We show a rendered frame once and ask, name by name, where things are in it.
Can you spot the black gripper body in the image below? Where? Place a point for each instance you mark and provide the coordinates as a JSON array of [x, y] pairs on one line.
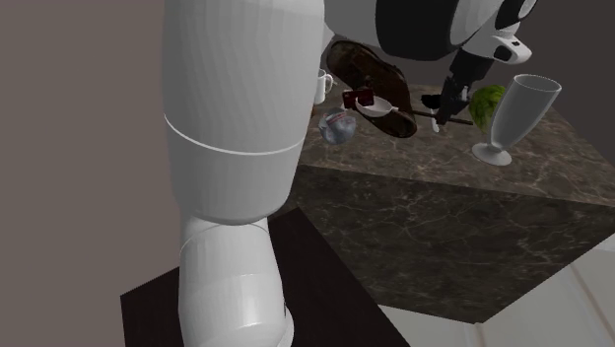
[[468, 67]]

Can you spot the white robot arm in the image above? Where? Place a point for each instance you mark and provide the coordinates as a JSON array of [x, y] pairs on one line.
[[240, 120]]

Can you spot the green watermelon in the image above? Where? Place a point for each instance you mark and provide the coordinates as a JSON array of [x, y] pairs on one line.
[[483, 105]]

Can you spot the tall clear footed glass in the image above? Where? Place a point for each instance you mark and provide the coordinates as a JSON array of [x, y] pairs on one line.
[[521, 110]]

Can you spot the brown oval tray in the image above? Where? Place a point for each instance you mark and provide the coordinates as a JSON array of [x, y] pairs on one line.
[[384, 72]]

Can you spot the white shallow dish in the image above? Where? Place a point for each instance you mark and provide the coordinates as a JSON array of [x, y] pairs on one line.
[[377, 106]]

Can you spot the dark red small box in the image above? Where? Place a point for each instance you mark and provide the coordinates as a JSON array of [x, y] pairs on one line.
[[358, 97]]

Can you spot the white mug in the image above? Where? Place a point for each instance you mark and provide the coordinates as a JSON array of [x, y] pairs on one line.
[[320, 89]]

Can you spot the dark robot stand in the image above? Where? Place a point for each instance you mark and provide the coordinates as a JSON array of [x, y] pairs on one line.
[[326, 298]]

